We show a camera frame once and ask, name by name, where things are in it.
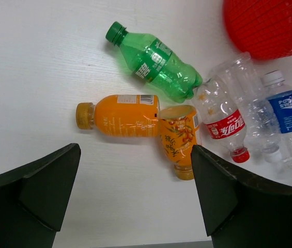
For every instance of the red plastic mesh bin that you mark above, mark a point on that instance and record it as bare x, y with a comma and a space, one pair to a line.
262, 28

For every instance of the orange juice bottle sideways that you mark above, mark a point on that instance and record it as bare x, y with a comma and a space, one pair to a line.
121, 115

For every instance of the blue-label sports drink bottle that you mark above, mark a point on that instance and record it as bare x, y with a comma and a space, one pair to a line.
280, 98

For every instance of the orange berry drink bottle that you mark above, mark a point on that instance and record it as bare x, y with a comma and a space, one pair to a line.
179, 132

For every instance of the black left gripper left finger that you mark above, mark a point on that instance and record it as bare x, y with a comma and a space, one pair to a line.
34, 198

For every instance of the clear red-label cola bottle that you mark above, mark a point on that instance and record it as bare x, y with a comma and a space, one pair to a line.
222, 118

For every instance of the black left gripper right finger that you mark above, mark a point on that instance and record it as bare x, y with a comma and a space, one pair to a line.
239, 207

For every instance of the clear water bottle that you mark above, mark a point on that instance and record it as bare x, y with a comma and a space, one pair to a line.
246, 89

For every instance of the green plastic soda bottle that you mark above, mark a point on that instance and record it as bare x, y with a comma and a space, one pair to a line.
154, 63

